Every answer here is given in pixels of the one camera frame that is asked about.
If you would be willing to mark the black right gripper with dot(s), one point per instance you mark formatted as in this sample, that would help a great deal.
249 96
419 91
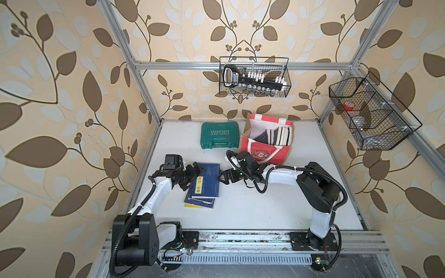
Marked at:
230 171

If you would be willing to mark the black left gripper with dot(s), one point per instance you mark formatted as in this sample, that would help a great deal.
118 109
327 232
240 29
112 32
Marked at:
192 174

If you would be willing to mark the navy book small yellow label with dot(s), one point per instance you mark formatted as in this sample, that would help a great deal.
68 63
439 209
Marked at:
207 184

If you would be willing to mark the navy book dragon cover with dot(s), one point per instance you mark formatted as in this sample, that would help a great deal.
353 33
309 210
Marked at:
203 203

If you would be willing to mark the burlap canvas bag red front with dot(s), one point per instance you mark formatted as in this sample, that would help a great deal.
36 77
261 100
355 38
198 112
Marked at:
264 153

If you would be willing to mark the black wolf cover book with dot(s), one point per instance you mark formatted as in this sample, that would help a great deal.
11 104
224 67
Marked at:
281 135

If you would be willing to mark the navy book barcode back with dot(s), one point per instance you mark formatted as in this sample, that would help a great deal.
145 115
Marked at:
263 138

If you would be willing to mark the black brown cover book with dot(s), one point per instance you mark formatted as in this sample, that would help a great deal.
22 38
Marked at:
277 136

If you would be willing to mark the yellow cartoon book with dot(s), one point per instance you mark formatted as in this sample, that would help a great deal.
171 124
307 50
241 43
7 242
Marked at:
286 136

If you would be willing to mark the blue book yellow label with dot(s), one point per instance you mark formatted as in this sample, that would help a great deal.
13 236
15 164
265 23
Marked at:
290 137

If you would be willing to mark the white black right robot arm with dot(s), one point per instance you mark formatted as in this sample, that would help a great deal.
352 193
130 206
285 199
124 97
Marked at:
325 194

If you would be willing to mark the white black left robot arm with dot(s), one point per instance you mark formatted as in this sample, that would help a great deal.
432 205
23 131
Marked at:
136 237

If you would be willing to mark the bottom yellow book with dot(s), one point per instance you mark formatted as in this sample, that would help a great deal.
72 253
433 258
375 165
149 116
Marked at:
192 206

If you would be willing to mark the green plastic tool case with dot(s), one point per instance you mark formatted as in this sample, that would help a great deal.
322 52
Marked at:
219 135

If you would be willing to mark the black socket wrench set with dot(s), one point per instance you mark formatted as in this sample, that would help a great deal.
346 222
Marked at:
232 77

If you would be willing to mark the small circuit board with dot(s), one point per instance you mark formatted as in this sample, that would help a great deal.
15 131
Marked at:
319 264

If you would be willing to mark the red tape roll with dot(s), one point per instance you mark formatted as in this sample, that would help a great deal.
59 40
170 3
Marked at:
349 106

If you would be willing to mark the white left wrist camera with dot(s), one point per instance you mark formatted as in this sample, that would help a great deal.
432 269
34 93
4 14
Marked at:
178 163

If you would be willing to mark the black wire basket back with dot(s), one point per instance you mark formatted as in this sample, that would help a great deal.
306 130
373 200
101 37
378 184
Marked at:
264 64

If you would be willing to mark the black wire basket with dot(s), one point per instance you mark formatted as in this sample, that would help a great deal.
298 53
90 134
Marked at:
381 119
264 64

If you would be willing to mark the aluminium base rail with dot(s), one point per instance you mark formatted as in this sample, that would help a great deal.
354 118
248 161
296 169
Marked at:
262 247

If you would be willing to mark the black wire basket right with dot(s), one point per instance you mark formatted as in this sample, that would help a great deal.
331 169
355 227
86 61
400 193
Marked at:
381 119

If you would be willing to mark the aluminium frame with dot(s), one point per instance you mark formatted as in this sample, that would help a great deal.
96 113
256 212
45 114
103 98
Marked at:
136 66

